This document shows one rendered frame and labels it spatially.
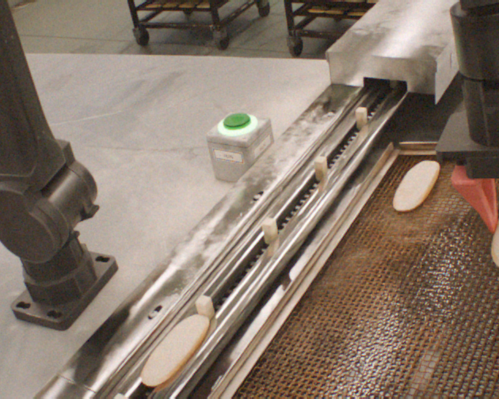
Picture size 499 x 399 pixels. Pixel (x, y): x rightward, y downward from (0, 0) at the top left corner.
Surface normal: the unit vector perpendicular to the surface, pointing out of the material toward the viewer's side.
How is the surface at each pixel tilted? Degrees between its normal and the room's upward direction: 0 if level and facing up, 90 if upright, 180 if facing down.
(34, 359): 0
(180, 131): 0
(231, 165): 90
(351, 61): 90
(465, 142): 9
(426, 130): 0
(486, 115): 91
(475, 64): 92
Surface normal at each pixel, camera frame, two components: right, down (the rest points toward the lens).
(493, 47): -0.34, 0.56
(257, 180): -0.16, -0.81
